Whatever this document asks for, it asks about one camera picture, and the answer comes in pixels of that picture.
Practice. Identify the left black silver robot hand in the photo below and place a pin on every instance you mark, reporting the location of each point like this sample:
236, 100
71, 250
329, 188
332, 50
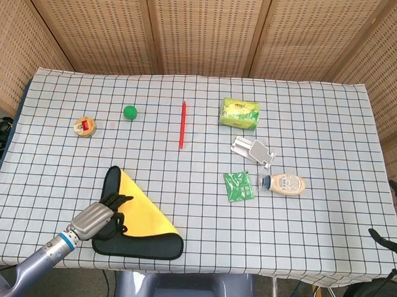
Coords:
93, 221

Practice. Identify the dark grey yellow cloth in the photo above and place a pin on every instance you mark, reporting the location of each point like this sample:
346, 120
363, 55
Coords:
144, 218

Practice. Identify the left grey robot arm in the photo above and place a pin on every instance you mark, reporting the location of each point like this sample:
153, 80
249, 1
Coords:
38, 260

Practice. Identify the black bag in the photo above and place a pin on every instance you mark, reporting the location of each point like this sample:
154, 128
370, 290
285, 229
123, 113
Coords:
366, 296

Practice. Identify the roll of tape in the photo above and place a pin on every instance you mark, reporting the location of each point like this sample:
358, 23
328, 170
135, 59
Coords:
85, 127

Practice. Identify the grey plastic chair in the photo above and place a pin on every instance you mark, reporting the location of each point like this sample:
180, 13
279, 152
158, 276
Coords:
180, 288

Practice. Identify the green ball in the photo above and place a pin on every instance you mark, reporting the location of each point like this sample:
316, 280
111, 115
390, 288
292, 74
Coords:
130, 113

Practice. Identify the beige squeeze bottle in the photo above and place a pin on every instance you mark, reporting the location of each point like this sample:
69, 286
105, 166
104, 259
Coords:
287, 184

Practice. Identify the black gear on floor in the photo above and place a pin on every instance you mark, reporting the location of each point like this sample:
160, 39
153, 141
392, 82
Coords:
0, 128

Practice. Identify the red pencil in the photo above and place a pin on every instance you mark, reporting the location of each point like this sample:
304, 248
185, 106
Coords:
182, 125

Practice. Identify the woven wooden screen panel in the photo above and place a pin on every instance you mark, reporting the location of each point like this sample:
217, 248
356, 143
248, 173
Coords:
206, 31
92, 27
390, 80
12, 50
320, 35

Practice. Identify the green sachet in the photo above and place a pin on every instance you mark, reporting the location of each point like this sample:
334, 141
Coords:
239, 186

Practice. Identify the white metal table leg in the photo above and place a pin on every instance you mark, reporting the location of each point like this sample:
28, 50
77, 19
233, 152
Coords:
274, 293

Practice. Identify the white phone stand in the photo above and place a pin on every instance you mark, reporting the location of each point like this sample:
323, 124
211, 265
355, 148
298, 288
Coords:
258, 150

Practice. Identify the white checkered tablecloth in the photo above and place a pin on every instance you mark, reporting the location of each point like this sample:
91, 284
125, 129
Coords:
200, 90

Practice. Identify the green tissue pack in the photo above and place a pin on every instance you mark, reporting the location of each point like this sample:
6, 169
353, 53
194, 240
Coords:
239, 113

